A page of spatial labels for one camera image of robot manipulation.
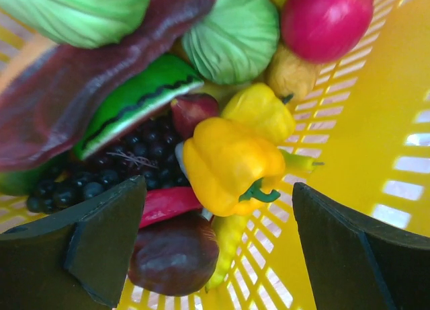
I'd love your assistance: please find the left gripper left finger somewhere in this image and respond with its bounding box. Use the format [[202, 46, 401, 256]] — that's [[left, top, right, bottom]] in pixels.
[[1, 176, 146, 309]]

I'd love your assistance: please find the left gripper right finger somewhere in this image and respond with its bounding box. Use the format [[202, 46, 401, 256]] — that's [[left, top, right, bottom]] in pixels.
[[292, 182, 429, 309]]

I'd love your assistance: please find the yellow bell pepper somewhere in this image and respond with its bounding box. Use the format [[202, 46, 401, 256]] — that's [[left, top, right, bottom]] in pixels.
[[221, 83, 296, 145], [182, 117, 286, 217]]

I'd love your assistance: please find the red chili pepper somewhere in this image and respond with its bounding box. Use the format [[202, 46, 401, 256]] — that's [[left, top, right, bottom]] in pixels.
[[139, 186, 202, 229]]

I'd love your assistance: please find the black grape bunch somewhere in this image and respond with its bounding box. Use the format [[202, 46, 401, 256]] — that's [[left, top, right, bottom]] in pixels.
[[26, 115, 189, 215]]

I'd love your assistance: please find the yellow plastic basket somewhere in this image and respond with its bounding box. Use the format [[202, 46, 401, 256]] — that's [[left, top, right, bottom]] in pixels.
[[0, 0, 430, 310]]

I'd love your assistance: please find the dark red eggplant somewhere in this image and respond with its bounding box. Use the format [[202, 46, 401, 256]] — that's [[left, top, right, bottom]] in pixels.
[[1, 0, 216, 171]]

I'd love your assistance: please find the red apple piece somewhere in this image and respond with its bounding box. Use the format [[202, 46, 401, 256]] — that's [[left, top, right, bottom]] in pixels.
[[170, 93, 220, 140]]

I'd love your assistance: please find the watermelon slice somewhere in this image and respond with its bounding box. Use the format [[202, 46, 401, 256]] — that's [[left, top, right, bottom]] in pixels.
[[73, 54, 204, 160]]

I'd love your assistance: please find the brown potato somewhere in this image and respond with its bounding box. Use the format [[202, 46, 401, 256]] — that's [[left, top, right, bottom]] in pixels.
[[265, 43, 322, 104]]

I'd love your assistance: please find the red tomato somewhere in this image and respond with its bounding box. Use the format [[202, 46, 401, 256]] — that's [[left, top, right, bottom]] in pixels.
[[281, 0, 374, 64]]

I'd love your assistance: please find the green cabbage back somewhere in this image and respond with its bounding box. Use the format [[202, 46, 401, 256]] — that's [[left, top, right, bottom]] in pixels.
[[1, 0, 150, 48]]

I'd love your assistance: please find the green cabbage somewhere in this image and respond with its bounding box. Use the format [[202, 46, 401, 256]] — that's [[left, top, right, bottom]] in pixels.
[[1, 0, 150, 48], [181, 0, 280, 85]]

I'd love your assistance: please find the green cabbage front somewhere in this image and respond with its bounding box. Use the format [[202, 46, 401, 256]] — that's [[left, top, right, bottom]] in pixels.
[[181, 0, 280, 85]]

